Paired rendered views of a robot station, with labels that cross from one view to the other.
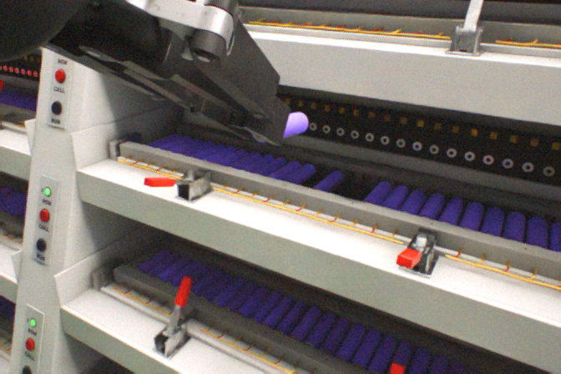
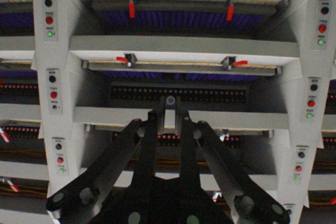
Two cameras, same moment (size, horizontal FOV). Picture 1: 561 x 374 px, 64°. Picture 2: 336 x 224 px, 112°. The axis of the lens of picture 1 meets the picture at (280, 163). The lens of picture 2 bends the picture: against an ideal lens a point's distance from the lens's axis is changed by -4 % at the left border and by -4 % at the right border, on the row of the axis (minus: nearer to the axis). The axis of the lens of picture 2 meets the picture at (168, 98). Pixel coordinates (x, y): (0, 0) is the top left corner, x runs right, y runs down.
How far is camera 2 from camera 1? 0.19 m
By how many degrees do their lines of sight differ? 31
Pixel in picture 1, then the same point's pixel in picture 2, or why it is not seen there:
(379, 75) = not seen: hidden behind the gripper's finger
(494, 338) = (101, 39)
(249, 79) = (111, 150)
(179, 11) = not seen: outside the picture
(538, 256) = (102, 68)
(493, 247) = (114, 67)
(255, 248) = (191, 44)
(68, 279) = not seen: outside the picture
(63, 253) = (307, 10)
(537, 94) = (107, 115)
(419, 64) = not seen: hidden behind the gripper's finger
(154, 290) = (249, 8)
